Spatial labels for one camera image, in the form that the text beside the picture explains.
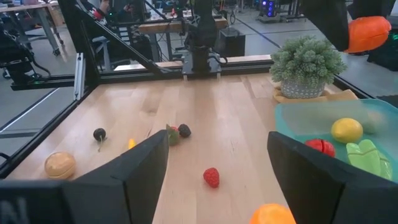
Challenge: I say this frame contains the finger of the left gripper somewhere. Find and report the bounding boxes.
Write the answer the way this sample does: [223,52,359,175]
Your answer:
[300,0,351,52]
[348,0,396,20]

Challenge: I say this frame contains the small red strawberry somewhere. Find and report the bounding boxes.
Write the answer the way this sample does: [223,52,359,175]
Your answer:
[203,167,220,189]

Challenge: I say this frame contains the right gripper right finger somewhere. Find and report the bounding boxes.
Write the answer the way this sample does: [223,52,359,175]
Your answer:
[267,131,398,224]

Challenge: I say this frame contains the black office chair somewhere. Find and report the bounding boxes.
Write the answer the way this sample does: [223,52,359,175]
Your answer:
[0,27,52,85]

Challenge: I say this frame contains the black toy blackberry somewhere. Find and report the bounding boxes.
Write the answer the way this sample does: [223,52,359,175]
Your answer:
[177,123,192,139]

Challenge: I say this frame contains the yellow toy lemon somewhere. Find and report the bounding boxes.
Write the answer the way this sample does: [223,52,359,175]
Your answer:
[330,117,364,144]

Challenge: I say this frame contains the light green toy starfruit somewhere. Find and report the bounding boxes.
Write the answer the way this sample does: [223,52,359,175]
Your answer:
[346,139,393,180]

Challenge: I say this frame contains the black toy cherry with stem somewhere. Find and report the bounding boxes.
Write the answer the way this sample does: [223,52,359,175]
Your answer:
[93,128,107,152]

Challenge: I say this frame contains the small leafy toy strawberry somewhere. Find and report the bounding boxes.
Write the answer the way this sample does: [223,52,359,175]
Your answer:
[165,123,180,147]

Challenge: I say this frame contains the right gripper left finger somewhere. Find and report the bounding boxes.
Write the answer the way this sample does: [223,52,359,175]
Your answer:
[62,129,170,224]

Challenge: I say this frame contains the silver aluminium bracket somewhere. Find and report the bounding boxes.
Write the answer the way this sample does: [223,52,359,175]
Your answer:
[73,52,86,101]

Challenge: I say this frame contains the black computer green lights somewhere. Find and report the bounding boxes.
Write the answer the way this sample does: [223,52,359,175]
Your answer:
[366,29,398,72]

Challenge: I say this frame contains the black cube cabinet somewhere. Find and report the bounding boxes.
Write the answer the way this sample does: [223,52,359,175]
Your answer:
[217,27,246,58]

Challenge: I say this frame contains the wooden workbench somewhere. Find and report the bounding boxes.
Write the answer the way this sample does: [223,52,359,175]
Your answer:
[138,17,229,35]

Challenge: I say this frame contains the person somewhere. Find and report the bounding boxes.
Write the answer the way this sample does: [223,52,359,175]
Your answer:
[90,0,137,26]

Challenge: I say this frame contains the smooth orange toy fruit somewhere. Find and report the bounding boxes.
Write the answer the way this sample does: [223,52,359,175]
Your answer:
[248,203,297,224]

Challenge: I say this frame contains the teal translucent tupperware container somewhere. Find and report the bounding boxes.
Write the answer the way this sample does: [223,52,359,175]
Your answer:
[274,98,398,184]

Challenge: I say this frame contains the ridged orange toy tangerine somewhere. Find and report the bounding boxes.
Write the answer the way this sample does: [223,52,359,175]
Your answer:
[345,16,392,54]

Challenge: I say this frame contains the black computer blue lights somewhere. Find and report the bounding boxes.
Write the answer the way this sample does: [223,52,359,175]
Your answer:
[259,0,277,22]

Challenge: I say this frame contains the tan toy potato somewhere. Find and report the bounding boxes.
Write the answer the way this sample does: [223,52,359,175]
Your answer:
[44,151,77,180]

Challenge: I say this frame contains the green faux plant in pot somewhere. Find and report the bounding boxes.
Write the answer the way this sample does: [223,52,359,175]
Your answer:
[269,35,348,100]

